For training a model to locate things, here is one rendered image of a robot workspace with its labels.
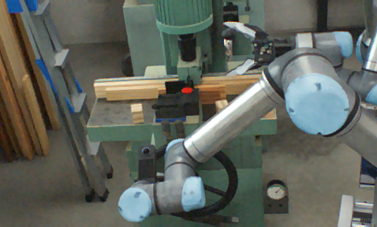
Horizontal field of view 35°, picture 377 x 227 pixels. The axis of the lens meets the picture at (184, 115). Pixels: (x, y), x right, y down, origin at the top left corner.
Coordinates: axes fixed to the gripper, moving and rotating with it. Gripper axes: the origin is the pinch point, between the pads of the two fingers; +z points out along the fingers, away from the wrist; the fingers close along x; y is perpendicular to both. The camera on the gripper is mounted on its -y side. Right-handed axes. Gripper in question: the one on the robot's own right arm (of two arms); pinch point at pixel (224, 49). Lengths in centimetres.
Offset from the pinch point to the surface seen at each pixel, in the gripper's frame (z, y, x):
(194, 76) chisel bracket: 10.4, -14.4, 11.8
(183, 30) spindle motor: 12.1, -6.6, -4.7
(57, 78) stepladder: 76, -80, 29
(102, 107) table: 41.7, -16.6, 21.9
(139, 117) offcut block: 27.9, -6.1, 22.3
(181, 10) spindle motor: 12.3, -5.6, -10.7
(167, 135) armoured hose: 17.7, 5.8, 24.0
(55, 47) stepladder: 79, -92, 18
